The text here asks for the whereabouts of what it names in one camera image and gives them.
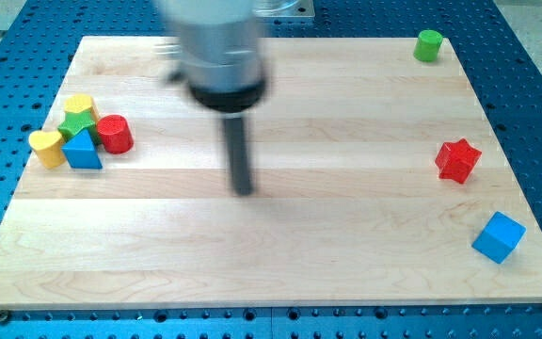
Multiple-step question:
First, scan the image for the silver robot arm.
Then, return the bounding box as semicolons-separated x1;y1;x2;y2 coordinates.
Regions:
156;0;266;113

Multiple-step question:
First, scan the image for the red star block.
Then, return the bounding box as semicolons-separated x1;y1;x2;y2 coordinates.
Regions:
435;138;482;185

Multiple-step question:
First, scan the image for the blue triangle block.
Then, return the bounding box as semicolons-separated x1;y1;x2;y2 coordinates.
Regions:
61;130;103;170

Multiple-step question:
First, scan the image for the green star block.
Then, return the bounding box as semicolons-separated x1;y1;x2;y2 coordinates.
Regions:
57;111;102;145

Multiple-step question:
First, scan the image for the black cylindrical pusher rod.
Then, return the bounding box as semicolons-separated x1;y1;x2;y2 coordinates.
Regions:
221;113;253;196

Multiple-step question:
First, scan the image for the wooden board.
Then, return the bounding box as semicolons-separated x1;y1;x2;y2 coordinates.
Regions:
0;36;542;310

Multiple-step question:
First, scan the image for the red cylinder block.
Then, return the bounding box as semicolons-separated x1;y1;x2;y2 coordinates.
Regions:
96;115;134;154

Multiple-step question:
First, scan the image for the green cylinder block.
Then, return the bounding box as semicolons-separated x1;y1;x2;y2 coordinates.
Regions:
413;29;443;62

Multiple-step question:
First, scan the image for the yellow pentagon block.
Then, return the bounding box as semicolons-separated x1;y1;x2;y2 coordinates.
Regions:
63;93;100;122

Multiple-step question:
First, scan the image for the yellow heart block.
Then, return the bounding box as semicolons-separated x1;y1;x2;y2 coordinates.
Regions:
28;130;67;169

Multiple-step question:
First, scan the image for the blue cube block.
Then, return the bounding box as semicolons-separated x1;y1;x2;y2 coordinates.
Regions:
471;212;526;264

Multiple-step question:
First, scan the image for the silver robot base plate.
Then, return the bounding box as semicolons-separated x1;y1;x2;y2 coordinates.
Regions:
254;0;315;18

